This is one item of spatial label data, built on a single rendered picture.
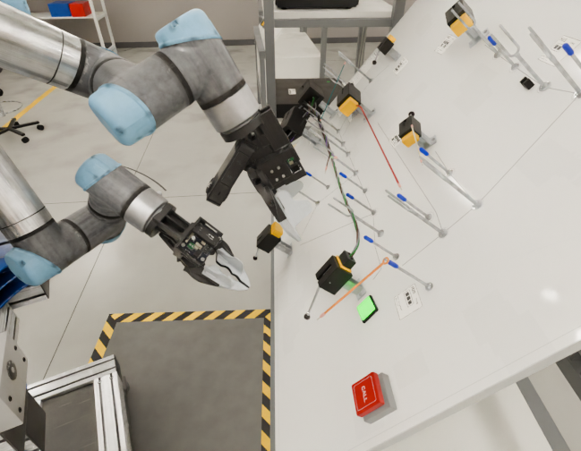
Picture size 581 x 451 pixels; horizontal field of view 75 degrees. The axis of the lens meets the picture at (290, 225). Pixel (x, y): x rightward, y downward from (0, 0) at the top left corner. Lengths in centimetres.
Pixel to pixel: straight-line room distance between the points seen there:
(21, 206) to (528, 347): 75
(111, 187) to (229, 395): 137
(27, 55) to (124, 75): 12
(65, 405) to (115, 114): 149
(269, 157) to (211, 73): 14
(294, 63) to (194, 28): 321
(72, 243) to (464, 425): 90
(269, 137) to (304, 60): 317
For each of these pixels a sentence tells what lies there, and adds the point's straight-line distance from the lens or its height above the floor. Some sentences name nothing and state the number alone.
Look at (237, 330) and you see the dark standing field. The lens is 211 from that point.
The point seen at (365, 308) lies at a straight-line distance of 74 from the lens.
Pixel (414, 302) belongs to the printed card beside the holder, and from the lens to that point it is 68.
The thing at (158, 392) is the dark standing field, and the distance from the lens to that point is 200.
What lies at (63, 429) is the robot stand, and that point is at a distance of 181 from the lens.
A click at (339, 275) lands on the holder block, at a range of 73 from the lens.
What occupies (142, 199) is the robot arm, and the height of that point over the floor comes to 131.
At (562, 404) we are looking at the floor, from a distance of 224.
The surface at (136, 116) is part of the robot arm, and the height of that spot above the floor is 150.
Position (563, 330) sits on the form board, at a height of 131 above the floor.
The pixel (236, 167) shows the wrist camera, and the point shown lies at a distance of 59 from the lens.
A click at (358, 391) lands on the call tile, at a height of 110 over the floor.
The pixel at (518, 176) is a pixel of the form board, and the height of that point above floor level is 138.
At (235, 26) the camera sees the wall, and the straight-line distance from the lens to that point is 804.
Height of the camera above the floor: 167
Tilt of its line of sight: 38 degrees down
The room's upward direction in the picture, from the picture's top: straight up
